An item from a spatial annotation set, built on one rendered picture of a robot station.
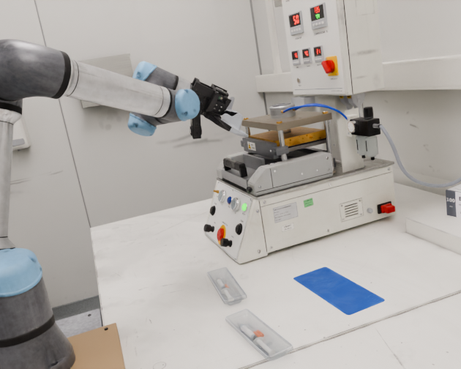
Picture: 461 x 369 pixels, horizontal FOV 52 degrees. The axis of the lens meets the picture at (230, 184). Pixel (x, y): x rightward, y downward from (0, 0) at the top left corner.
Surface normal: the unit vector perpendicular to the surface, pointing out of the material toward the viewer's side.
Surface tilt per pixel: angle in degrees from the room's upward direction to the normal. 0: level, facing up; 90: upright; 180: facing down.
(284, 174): 90
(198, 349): 0
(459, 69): 90
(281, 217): 90
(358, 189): 90
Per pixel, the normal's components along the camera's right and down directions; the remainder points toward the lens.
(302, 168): 0.35, 0.17
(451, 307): -0.16, -0.96
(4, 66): -0.02, 0.16
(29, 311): 0.70, -0.01
